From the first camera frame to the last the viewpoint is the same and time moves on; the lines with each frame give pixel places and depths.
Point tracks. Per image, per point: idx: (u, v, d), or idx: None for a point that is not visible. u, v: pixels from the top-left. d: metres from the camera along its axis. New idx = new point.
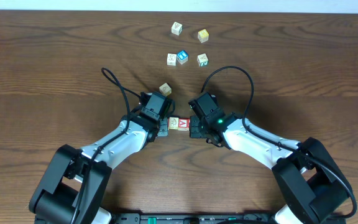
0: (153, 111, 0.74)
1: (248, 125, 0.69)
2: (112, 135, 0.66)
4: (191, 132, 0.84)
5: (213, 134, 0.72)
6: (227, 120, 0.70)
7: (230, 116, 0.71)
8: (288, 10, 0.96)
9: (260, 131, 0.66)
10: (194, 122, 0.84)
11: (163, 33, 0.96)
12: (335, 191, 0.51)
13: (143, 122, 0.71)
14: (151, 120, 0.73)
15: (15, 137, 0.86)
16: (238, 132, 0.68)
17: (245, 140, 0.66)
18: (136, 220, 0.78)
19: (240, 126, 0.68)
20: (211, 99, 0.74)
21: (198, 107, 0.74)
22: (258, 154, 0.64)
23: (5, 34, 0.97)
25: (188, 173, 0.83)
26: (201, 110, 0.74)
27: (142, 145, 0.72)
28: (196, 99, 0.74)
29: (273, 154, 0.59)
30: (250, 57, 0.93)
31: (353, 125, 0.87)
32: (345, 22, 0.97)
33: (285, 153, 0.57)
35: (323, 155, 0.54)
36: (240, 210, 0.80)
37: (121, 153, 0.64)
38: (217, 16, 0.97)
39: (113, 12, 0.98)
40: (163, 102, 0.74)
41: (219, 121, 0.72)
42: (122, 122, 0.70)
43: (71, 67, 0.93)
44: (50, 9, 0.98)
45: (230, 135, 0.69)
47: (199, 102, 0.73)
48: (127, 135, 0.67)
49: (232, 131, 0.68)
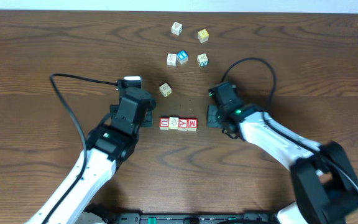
0: (125, 119, 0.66)
1: (267, 119, 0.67)
2: (68, 184, 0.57)
4: (207, 121, 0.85)
5: (230, 123, 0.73)
6: (246, 111, 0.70)
7: (248, 106, 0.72)
8: (288, 10, 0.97)
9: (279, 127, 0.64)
10: (211, 112, 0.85)
11: (163, 32, 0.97)
12: (350, 197, 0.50)
13: (107, 145, 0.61)
14: (126, 130, 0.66)
15: (15, 137, 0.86)
16: (257, 126, 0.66)
17: (262, 133, 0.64)
18: (136, 220, 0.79)
19: (258, 118, 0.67)
20: (231, 88, 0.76)
21: (218, 96, 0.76)
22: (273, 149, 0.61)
23: (5, 35, 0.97)
25: (188, 173, 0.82)
26: (220, 98, 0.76)
27: (111, 173, 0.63)
28: (217, 87, 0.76)
29: (292, 152, 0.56)
30: (250, 57, 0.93)
31: (353, 125, 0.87)
32: (344, 22, 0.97)
33: (304, 153, 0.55)
35: (344, 160, 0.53)
36: (240, 210, 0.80)
37: (80, 203, 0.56)
38: (217, 16, 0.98)
39: (113, 12, 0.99)
40: (135, 106, 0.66)
41: (237, 111, 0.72)
42: (82, 156, 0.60)
43: (71, 67, 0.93)
44: (50, 9, 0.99)
45: (247, 126, 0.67)
47: (219, 91, 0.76)
48: (84, 180, 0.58)
49: (250, 122, 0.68)
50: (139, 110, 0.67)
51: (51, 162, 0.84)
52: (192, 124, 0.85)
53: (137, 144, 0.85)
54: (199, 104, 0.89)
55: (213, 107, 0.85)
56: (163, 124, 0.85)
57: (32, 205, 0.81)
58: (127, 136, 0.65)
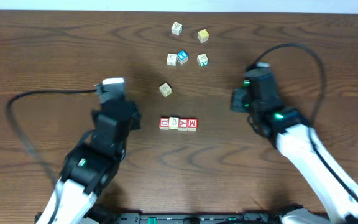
0: (104, 141, 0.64)
1: (314, 140, 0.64)
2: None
4: (232, 106, 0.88)
5: (265, 126, 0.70)
6: (288, 118, 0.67)
7: (291, 112, 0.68)
8: (288, 10, 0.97)
9: (325, 154, 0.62)
10: (237, 96, 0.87)
11: (163, 32, 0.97)
12: None
13: (86, 175, 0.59)
14: (105, 152, 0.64)
15: (15, 137, 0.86)
16: (304, 150, 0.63)
17: (309, 162, 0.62)
18: (136, 221, 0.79)
19: (303, 137, 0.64)
20: (273, 84, 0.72)
21: (258, 89, 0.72)
22: (315, 179, 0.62)
23: (5, 35, 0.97)
25: (188, 173, 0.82)
26: (259, 92, 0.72)
27: (93, 201, 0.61)
28: (257, 78, 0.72)
29: (342, 201, 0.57)
30: (250, 57, 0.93)
31: (353, 125, 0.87)
32: (344, 22, 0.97)
33: (355, 209, 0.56)
35: None
36: (240, 210, 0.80)
37: None
38: (217, 16, 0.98)
39: (113, 12, 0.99)
40: (114, 126, 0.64)
41: (278, 115, 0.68)
42: (56, 190, 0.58)
43: (71, 67, 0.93)
44: (50, 9, 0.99)
45: (289, 140, 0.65)
47: (260, 83, 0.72)
48: (59, 218, 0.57)
49: (294, 131, 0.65)
50: (119, 130, 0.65)
51: (51, 162, 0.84)
52: (192, 124, 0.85)
53: (137, 144, 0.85)
54: (199, 104, 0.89)
55: (239, 91, 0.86)
56: (163, 124, 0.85)
57: (32, 205, 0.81)
58: (107, 158, 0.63)
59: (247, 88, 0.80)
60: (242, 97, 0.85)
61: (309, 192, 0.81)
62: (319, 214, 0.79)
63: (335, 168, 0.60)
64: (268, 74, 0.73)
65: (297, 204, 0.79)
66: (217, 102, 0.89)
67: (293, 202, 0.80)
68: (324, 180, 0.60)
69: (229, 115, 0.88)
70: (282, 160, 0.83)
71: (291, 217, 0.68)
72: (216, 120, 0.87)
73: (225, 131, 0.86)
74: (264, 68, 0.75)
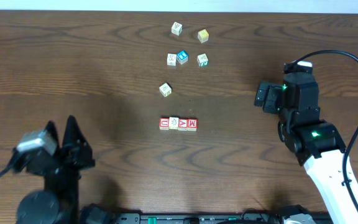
0: None
1: (348, 173, 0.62)
2: None
4: (265, 106, 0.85)
5: (297, 140, 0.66)
6: (324, 138, 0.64)
7: (329, 132, 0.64)
8: (288, 10, 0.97)
9: (357, 190, 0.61)
10: (270, 97, 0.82)
11: (163, 32, 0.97)
12: None
13: None
14: None
15: (15, 137, 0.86)
16: (334, 178, 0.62)
17: (337, 191, 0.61)
18: (136, 221, 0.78)
19: (338, 167, 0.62)
20: (315, 95, 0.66)
21: (298, 96, 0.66)
22: (337, 213, 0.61)
23: (5, 34, 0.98)
25: (188, 173, 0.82)
26: (298, 101, 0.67)
27: None
28: (299, 85, 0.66)
29: None
30: (250, 56, 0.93)
31: (353, 125, 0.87)
32: (344, 22, 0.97)
33: None
35: None
36: (240, 210, 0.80)
37: None
38: (217, 16, 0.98)
39: (114, 12, 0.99)
40: None
41: (314, 134, 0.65)
42: None
43: (71, 67, 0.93)
44: (51, 9, 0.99)
45: (321, 163, 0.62)
47: (301, 91, 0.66)
48: None
49: (328, 155, 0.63)
50: None
51: None
52: (192, 124, 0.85)
53: (137, 144, 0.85)
54: (199, 104, 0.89)
55: (273, 91, 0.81)
56: (163, 124, 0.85)
57: None
58: None
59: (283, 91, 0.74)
60: (276, 99, 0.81)
61: (309, 192, 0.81)
62: (320, 214, 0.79)
63: None
64: (312, 81, 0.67)
65: (298, 204, 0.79)
66: (217, 102, 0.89)
67: (293, 202, 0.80)
68: (347, 216, 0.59)
69: (229, 115, 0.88)
70: (282, 160, 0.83)
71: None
72: (216, 120, 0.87)
73: (225, 131, 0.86)
74: (308, 74, 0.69)
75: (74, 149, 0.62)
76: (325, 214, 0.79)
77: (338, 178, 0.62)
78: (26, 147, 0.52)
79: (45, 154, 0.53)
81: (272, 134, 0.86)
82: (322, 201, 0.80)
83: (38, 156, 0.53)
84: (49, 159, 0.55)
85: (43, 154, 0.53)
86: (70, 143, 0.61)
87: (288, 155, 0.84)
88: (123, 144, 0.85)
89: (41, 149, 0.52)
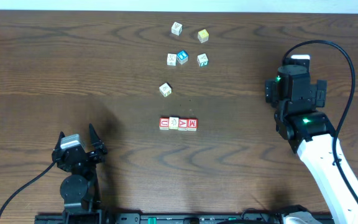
0: None
1: (338, 154, 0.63)
2: None
4: (271, 102, 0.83)
5: (289, 128, 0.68)
6: (316, 125, 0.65)
7: (319, 119, 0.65)
8: (288, 10, 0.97)
9: (347, 170, 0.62)
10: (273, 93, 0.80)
11: (163, 32, 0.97)
12: None
13: None
14: None
15: (15, 137, 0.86)
16: (325, 158, 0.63)
17: (327, 171, 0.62)
18: (136, 220, 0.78)
19: (328, 149, 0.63)
20: (307, 86, 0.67)
21: (290, 87, 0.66)
22: (330, 193, 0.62)
23: (6, 34, 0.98)
25: (188, 173, 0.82)
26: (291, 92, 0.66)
27: None
28: (293, 76, 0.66)
29: (357, 220, 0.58)
30: (250, 57, 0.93)
31: (353, 125, 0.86)
32: (343, 22, 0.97)
33: None
35: None
36: (240, 210, 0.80)
37: None
38: (217, 16, 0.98)
39: (114, 12, 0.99)
40: None
41: (306, 121, 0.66)
42: None
43: (71, 66, 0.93)
44: (51, 9, 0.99)
45: (311, 147, 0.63)
47: (294, 82, 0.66)
48: None
49: (318, 139, 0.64)
50: None
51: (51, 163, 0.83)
52: (192, 124, 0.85)
53: (137, 145, 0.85)
54: (199, 104, 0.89)
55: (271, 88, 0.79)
56: (163, 124, 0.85)
57: (32, 205, 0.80)
58: None
59: (278, 84, 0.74)
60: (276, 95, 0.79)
61: (309, 192, 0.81)
62: (319, 214, 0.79)
63: (354, 185, 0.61)
64: (304, 72, 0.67)
65: (298, 204, 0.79)
66: (217, 102, 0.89)
67: (293, 202, 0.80)
68: (340, 195, 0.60)
69: (229, 115, 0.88)
70: (282, 160, 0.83)
71: (293, 218, 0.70)
72: (216, 121, 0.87)
73: (225, 131, 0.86)
74: (301, 66, 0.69)
75: (100, 146, 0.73)
76: (325, 214, 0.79)
77: (329, 158, 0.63)
78: (66, 145, 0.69)
79: (80, 150, 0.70)
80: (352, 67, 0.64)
81: (273, 134, 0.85)
82: (322, 201, 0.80)
83: (76, 152, 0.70)
84: (81, 154, 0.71)
85: (79, 150, 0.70)
86: (97, 141, 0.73)
87: (289, 155, 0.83)
88: (123, 144, 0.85)
89: (78, 145, 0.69)
